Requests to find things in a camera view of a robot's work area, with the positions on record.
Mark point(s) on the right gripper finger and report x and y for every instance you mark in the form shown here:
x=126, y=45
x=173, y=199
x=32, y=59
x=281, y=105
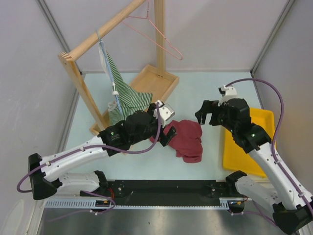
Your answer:
x=209, y=104
x=201, y=116

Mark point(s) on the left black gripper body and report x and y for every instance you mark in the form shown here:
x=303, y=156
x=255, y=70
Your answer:
x=152, y=129

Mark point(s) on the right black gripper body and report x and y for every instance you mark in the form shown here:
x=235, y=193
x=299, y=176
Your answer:
x=224, y=121

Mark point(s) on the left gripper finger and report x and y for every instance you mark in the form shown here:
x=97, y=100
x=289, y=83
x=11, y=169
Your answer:
x=172, y=132
x=164, y=140

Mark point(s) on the red tank top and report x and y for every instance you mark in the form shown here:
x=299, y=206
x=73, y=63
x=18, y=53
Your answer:
x=187, y=141

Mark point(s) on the pink wire hanger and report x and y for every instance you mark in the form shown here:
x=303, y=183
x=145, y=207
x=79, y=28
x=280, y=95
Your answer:
x=161, y=41

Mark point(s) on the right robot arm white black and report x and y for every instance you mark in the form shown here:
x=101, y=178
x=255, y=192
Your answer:
x=290, y=204

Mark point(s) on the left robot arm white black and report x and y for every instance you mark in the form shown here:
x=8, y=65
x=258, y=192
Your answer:
x=50, y=175

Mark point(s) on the blue hanger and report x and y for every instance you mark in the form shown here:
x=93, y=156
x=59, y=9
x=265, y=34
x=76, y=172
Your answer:
x=107, y=69

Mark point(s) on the green striped garment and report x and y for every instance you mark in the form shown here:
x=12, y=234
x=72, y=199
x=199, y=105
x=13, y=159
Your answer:
x=130, y=99

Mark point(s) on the wooden clothes rack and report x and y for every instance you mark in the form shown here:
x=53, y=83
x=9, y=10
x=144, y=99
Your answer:
x=155, y=80

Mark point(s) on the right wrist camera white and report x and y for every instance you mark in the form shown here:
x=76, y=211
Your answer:
x=227, y=94

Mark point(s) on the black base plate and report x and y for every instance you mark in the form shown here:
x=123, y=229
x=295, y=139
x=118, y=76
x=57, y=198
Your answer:
x=175, y=193

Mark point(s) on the white cable duct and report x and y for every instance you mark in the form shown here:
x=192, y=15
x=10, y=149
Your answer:
x=96, y=204

